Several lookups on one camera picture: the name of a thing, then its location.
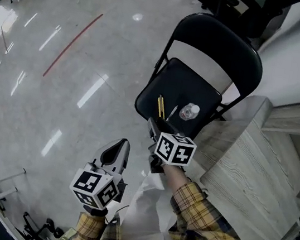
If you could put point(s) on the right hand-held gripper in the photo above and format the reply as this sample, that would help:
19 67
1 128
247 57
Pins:
173 151

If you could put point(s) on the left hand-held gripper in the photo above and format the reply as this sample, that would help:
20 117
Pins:
86 183

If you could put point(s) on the silver pen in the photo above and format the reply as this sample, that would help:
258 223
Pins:
172 113

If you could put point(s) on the yellow black utility knife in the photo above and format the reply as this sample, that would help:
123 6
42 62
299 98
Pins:
160 107

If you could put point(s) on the person's left forearm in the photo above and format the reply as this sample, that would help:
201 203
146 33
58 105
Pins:
87 231

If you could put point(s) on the person's right forearm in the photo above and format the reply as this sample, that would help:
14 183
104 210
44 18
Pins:
195 205

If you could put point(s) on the grey wooden desk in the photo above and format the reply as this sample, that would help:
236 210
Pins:
255 184

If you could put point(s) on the clear plastic bottle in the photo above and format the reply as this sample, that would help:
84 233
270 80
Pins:
187 112

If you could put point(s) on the black folding chair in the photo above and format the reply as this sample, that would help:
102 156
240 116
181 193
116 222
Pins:
184 79

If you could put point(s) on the person's white trousers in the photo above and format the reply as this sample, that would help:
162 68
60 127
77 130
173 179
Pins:
146 215

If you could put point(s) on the black wheeled base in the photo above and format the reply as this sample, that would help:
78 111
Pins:
50 225

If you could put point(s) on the red floor tape strip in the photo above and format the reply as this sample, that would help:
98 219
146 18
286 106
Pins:
73 43

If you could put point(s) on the black swivel office chair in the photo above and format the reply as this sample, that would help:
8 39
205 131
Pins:
235 6

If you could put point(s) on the white metal frame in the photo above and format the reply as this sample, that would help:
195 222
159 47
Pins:
2 177

